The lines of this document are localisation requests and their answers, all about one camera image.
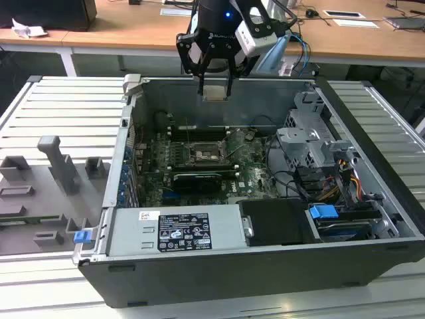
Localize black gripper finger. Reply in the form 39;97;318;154
225;44;243;100
175;31;213;97

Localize silver square CPU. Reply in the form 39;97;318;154
203;85;228;102

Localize black RAM slot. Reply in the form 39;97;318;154
168;161;240;169
169;124;232;133
168;167;240;175
169;132;232;141

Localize black CPU socket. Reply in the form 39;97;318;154
187;142;230;167

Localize wooden office desk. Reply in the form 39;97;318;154
0;0;425;64

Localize silver metal drive cage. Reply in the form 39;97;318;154
274;90;357;171

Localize green motherboard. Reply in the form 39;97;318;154
132;125;301;206

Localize black graphics card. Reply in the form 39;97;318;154
171;171;234;193

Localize black plastic drive shroud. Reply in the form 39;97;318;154
238;198;317;247

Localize hard disk in blue carrier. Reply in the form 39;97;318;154
307;203;383;243

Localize silver power supply unit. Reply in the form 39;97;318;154
106;203;250;257

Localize black box on desk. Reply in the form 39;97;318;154
0;0;98;32

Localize crumpled white paper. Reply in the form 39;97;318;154
11;17;48;39

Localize grey flat laptop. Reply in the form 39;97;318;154
382;14;425;33

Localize black open PC case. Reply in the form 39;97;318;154
72;73;425;308

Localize blue case latch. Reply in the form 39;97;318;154
73;230;92;245

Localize grey parts rack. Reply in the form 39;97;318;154
0;134;112;257

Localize green RAM stick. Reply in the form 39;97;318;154
0;215;66;225

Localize white desk cable panel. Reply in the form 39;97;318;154
159;7;194;17
332;18;381;29
323;9;367;19

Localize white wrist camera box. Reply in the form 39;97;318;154
234;6;280;56

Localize blue cable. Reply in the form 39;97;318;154
291;33;312;79

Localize yellow orange power wires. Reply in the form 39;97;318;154
327;158;365;201

